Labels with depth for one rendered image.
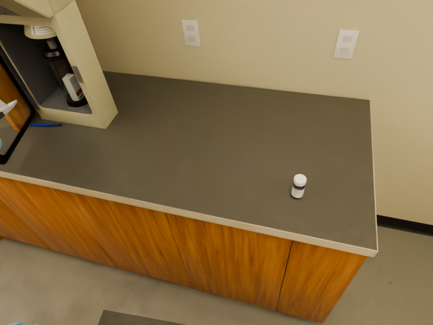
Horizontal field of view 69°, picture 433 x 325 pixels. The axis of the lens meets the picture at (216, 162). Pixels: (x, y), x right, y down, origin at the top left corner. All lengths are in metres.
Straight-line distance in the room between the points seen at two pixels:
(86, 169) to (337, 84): 1.08
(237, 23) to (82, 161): 0.82
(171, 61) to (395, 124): 1.06
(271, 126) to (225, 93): 0.29
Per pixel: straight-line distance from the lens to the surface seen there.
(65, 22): 1.20
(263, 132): 1.25
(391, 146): 1.72
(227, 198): 1.05
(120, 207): 1.27
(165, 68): 1.62
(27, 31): 1.32
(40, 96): 1.53
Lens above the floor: 1.80
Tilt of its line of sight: 48 degrees down
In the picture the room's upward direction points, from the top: 6 degrees counter-clockwise
